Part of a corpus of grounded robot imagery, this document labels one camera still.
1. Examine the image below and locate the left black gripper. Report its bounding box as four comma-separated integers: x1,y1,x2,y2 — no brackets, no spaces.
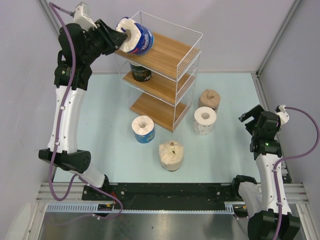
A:
80,18,127,65

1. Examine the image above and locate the dark blue paper roll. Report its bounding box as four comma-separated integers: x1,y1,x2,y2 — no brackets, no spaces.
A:
115,17,155,56

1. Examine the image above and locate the black paper roll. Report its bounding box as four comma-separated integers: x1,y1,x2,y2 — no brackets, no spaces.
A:
129,61,153,82

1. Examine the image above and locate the light blue paper roll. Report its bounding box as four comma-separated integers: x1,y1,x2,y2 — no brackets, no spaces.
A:
131,115,155,144

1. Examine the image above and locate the beige paper roll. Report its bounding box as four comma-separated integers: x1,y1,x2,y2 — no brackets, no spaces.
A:
158,140,184,172

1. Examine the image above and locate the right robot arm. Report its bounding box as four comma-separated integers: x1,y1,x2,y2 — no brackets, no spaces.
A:
230,104,301,240

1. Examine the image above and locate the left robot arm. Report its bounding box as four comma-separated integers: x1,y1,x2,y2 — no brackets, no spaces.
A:
38,19,127,200

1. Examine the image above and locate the brown wrapped paper roll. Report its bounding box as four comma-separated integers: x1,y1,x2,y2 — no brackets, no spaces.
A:
198,89,221,113

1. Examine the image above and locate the white dotted paper roll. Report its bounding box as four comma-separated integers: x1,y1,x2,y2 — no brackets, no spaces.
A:
193,106,217,136

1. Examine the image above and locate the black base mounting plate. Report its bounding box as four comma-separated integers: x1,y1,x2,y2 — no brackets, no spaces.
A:
81,182,261,211

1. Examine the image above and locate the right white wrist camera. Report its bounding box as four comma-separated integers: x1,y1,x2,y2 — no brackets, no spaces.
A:
275,104,290,125

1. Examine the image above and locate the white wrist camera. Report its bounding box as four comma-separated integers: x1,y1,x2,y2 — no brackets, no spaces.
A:
73,2,97,31
275,104,290,125

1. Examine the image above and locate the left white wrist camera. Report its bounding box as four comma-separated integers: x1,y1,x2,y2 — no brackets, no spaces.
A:
73,2,97,31

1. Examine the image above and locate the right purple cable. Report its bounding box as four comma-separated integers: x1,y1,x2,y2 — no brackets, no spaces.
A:
269,106,320,240

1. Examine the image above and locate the purple cable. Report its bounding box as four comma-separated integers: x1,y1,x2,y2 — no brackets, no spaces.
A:
47,1,124,221
269,106,320,240

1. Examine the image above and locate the white wire wooden shelf rack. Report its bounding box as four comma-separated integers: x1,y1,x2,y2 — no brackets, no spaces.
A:
115,11,204,132

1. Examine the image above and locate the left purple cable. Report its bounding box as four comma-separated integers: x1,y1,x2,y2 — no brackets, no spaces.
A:
47,1,124,221

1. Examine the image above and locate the grey slotted cable duct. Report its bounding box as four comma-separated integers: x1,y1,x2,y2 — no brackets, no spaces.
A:
46,202,248,218

